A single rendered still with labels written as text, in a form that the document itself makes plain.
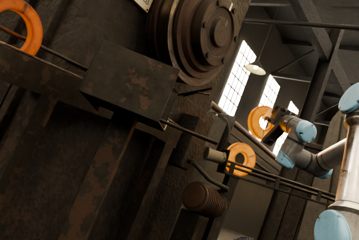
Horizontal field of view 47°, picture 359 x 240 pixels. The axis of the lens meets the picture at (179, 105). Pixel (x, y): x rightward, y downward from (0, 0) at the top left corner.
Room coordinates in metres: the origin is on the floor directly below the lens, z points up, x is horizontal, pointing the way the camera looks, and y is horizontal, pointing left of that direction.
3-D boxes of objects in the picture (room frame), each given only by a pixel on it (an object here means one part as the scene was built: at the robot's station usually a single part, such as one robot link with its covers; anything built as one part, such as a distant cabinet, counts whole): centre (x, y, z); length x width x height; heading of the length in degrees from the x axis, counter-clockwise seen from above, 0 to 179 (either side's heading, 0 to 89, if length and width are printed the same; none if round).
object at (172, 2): (1.65, 0.05, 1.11); 0.47 x 0.06 x 0.47; 142
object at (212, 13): (1.59, -0.03, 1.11); 0.28 x 0.06 x 0.28; 142
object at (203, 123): (1.85, -0.09, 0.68); 0.11 x 0.08 x 0.24; 52
